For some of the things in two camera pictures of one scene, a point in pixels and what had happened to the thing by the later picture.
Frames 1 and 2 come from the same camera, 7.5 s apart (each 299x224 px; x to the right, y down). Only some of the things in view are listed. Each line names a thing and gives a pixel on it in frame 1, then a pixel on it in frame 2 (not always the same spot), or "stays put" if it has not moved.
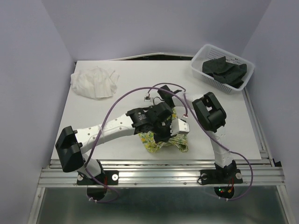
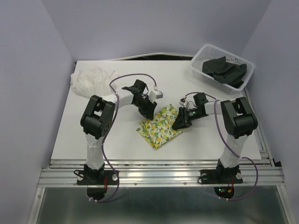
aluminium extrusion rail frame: (167, 173) stays put
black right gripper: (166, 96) -> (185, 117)
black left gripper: (167, 136) -> (148, 112)
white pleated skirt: (95, 82) stays put
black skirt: (225, 72) stays put
